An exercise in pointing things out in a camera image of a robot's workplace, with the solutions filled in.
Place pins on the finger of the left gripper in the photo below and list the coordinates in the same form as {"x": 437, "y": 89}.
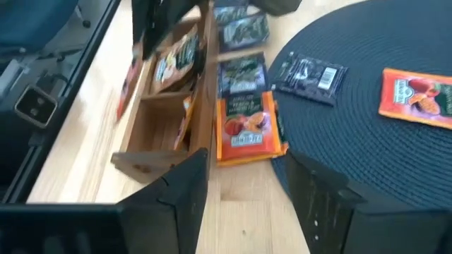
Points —
{"x": 143, "y": 17}
{"x": 173, "y": 17}

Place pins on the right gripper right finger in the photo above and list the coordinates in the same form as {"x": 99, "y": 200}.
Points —
{"x": 318, "y": 197}

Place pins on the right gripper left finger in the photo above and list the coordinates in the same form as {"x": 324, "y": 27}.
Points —
{"x": 183, "y": 190}

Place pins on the beige fruit tea bag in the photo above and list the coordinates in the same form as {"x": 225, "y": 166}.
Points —
{"x": 174, "y": 63}

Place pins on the orange peach tea bag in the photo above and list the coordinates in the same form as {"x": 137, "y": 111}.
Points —
{"x": 416, "y": 97}
{"x": 129, "y": 84}
{"x": 284, "y": 141}
{"x": 184, "y": 120}
{"x": 247, "y": 128}

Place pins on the wooden three-compartment tea box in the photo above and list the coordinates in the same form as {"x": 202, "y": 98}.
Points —
{"x": 205, "y": 106}

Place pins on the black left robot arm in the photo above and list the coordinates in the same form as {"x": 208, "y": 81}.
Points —
{"x": 275, "y": 7}

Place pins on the dark blue blackcurrant tea bag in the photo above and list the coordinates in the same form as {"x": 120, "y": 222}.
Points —
{"x": 229, "y": 13}
{"x": 310, "y": 77}
{"x": 243, "y": 31}
{"x": 242, "y": 74}

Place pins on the round dark woven placemat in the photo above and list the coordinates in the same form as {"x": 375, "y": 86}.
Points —
{"x": 370, "y": 148}

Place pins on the blue office chair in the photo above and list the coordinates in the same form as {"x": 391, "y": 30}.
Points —
{"x": 31, "y": 21}

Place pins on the black aluminium table frame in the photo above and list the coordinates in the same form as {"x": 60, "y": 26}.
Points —
{"x": 92, "y": 46}

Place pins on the black table-level camera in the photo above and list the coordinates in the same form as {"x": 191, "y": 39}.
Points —
{"x": 35, "y": 106}

